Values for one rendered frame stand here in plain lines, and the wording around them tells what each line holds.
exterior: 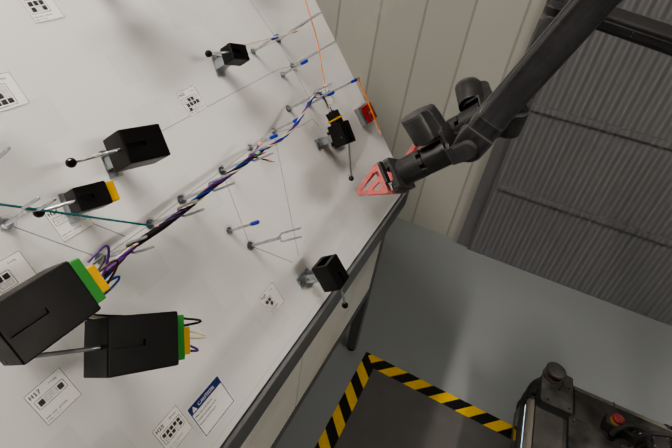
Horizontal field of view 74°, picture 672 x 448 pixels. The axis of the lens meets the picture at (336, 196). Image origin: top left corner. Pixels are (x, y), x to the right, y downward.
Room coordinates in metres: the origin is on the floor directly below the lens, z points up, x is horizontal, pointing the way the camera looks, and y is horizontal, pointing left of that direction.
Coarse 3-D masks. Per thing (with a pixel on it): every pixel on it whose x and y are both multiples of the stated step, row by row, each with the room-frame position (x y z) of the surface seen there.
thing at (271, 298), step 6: (270, 288) 0.63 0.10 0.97; (276, 288) 0.63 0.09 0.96; (264, 294) 0.61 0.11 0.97; (270, 294) 0.62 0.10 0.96; (276, 294) 0.63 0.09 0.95; (264, 300) 0.60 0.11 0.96; (270, 300) 0.61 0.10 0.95; (276, 300) 0.62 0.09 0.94; (282, 300) 0.63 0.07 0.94; (264, 306) 0.59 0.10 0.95; (270, 306) 0.60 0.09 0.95; (276, 306) 0.61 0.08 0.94; (270, 312) 0.59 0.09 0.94
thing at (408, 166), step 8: (416, 152) 0.80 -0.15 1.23; (384, 160) 0.78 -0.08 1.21; (392, 160) 0.80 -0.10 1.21; (400, 160) 0.80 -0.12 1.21; (408, 160) 0.79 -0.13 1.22; (416, 160) 0.78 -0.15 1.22; (392, 168) 0.77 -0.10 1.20; (400, 168) 0.78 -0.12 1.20; (408, 168) 0.78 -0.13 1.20; (416, 168) 0.77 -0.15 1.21; (424, 168) 0.77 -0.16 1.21; (400, 176) 0.78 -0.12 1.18; (408, 176) 0.77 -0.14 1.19; (416, 176) 0.77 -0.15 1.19; (424, 176) 0.78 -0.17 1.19; (392, 184) 0.75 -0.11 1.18; (400, 184) 0.75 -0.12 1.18; (408, 184) 0.78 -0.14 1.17
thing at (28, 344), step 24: (24, 288) 0.29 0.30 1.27; (48, 288) 0.31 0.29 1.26; (72, 288) 0.32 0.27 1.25; (0, 312) 0.27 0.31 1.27; (24, 312) 0.28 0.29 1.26; (48, 312) 0.29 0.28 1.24; (72, 312) 0.30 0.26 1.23; (0, 336) 0.25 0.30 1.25; (24, 336) 0.26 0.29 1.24; (48, 336) 0.27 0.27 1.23; (0, 360) 0.26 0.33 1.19; (24, 360) 0.24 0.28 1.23
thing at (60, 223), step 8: (48, 216) 0.46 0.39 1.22; (56, 216) 0.47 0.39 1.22; (64, 216) 0.47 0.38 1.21; (56, 224) 0.46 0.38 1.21; (64, 224) 0.47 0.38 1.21; (72, 224) 0.47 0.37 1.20; (80, 224) 0.48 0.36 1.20; (88, 224) 0.49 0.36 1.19; (64, 232) 0.46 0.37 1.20; (72, 232) 0.46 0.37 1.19; (80, 232) 0.47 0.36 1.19; (64, 240) 0.45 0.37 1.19
